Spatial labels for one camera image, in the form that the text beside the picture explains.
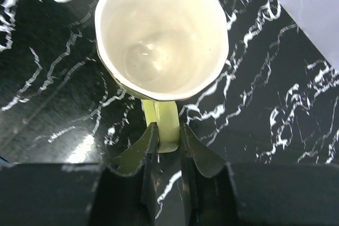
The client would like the yellow-green ceramic mug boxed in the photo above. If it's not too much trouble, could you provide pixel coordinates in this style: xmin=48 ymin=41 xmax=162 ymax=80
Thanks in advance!
xmin=94 ymin=0 xmax=229 ymax=153

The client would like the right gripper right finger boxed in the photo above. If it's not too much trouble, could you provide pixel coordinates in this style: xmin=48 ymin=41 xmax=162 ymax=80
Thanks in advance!
xmin=179 ymin=124 xmax=246 ymax=225

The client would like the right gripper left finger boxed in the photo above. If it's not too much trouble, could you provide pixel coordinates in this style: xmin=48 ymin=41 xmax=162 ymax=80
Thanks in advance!
xmin=88 ymin=123 xmax=158 ymax=225

